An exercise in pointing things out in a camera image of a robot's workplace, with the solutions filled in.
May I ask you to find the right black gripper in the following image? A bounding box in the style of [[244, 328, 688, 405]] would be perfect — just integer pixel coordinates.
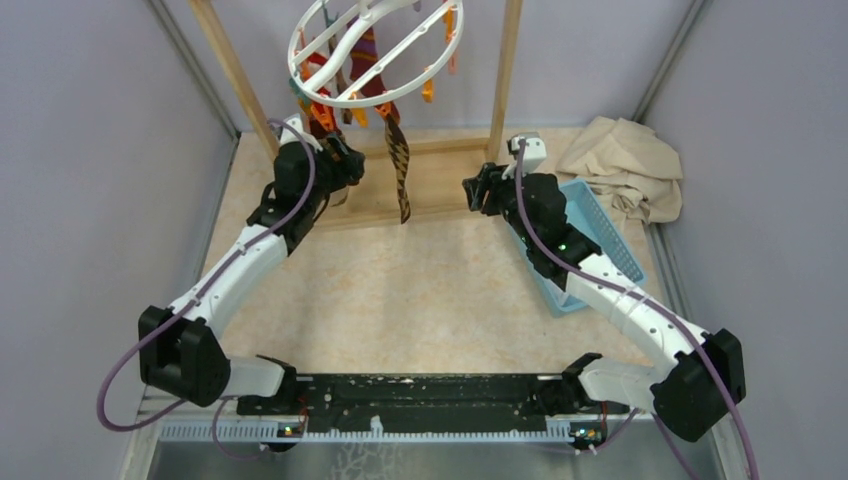
[[463, 159, 539, 247]]

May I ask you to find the brown yellow argyle sock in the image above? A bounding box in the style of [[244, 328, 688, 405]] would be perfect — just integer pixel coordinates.
[[384, 114, 412, 224]]

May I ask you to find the white round clip hanger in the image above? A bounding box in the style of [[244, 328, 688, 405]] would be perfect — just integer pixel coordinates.
[[286, 1, 465, 110]]

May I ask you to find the wooden hanger stand frame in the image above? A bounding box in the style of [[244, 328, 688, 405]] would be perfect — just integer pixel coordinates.
[[189, 0, 525, 233]]

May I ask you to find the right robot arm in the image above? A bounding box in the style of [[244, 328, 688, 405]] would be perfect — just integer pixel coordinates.
[[462, 163, 746, 442]]

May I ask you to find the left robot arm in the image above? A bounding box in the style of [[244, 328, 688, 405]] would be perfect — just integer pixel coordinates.
[[138, 134, 365, 414]]

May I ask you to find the red santa sock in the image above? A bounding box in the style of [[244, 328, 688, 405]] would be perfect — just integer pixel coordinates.
[[301, 51, 339, 134]]

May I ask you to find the light blue plastic basket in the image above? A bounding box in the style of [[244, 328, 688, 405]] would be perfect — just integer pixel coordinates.
[[512, 179, 647, 318]]

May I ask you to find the purple pink striped sock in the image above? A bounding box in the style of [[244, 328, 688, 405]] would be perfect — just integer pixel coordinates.
[[349, 28, 387, 98]]

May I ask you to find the beige crumpled cloth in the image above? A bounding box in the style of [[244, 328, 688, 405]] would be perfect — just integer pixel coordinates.
[[556, 116, 683, 224]]

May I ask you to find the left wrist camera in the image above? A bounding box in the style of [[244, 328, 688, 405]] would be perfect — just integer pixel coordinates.
[[278, 115, 319, 149]]

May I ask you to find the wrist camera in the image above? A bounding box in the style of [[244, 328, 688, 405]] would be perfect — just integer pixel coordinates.
[[278, 115, 319, 149], [502, 132, 548, 179]]

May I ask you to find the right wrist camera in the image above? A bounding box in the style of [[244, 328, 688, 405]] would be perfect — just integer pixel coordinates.
[[502, 132, 548, 179]]

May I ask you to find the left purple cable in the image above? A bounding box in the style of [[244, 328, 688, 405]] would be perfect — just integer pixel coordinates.
[[95, 117, 318, 462]]

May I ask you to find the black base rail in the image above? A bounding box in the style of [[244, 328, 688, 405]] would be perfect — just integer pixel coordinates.
[[236, 373, 629, 434]]

